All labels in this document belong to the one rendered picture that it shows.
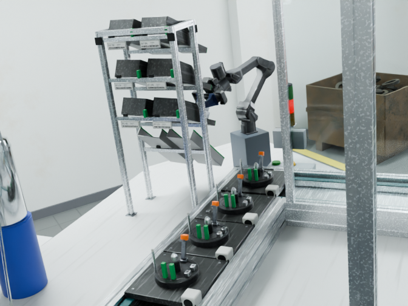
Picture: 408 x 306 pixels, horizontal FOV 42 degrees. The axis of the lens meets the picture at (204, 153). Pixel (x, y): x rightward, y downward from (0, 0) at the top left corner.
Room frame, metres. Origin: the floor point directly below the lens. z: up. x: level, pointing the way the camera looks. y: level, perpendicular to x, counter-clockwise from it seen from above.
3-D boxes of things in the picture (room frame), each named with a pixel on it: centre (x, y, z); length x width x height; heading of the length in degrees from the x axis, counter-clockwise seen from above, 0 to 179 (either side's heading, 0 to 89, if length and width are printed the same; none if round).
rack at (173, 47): (2.16, 0.17, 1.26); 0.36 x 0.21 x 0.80; 63
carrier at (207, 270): (1.44, 0.13, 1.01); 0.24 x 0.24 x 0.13; 63
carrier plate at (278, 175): (2.10, -0.21, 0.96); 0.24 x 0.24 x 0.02; 63
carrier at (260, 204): (1.88, -0.09, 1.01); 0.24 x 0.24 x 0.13; 63
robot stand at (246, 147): (2.50, -0.23, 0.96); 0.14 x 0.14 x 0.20; 26
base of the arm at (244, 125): (2.50, -0.23, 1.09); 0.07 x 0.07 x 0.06; 26
